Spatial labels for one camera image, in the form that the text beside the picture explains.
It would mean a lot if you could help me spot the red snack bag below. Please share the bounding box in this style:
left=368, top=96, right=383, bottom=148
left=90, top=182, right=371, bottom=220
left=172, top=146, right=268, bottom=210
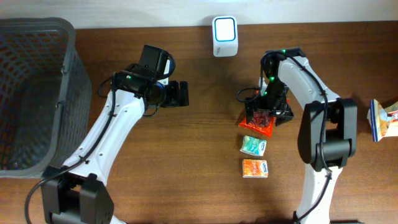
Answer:
left=238, top=104, right=292, bottom=138

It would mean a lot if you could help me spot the teal tissue pack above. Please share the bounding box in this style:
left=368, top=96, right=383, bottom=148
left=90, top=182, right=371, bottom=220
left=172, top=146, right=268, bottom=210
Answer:
left=240, top=136, right=267, bottom=156

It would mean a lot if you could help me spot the orange tissue pack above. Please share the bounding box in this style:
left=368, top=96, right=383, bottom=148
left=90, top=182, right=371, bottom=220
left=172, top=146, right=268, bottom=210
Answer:
left=242, top=159, right=269, bottom=178

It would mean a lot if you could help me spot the yellow snack bag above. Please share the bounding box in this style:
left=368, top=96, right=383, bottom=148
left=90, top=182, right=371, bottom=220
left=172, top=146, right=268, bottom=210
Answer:
left=367, top=100, right=397, bottom=142

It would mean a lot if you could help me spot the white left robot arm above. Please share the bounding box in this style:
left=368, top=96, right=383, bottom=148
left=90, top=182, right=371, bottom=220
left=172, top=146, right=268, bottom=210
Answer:
left=38, top=45, right=189, bottom=223

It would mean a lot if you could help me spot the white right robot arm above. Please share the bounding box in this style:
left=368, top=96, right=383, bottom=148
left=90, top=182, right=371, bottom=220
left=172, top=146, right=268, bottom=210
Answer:
left=244, top=48, right=358, bottom=223

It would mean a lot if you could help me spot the white barcode scanner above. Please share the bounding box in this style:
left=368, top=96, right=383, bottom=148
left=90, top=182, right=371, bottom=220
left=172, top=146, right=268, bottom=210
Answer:
left=211, top=16, right=239, bottom=57

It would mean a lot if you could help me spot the grey plastic mesh basket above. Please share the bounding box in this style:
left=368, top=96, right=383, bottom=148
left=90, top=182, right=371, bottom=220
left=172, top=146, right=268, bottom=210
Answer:
left=1, top=17, right=92, bottom=179

